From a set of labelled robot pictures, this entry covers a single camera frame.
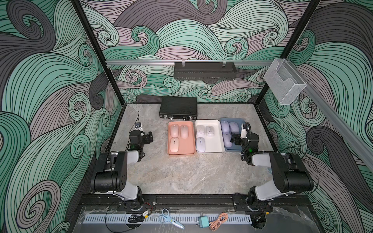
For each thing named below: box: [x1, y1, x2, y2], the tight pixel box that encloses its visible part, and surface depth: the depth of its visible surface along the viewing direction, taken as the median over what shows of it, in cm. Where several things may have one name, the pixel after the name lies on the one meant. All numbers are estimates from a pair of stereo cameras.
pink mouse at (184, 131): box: [180, 124, 189, 140], surface depth 102 cm
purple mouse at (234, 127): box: [229, 121, 241, 135], surface depth 105 cm
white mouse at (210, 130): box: [205, 125, 215, 137], surface depth 102 cm
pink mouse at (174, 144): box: [169, 137, 180, 153], surface depth 95 cm
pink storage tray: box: [168, 120, 197, 156], surface depth 97 cm
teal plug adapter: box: [198, 215, 210, 229], surface depth 68 cm
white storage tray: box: [195, 119, 225, 153], surface depth 100 cm
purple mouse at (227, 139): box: [222, 132, 233, 149], surface depth 96 cm
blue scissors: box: [157, 208, 185, 230], surface depth 71 cm
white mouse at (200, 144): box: [196, 137, 206, 152], surface depth 95 cm
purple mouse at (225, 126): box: [220, 120, 230, 134], surface depth 103 cm
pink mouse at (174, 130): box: [170, 123, 179, 138], surface depth 102 cm
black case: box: [159, 97, 198, 121], surface depth 114 cm
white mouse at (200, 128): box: [196, 124, 205, 134], surface depth 103 cm
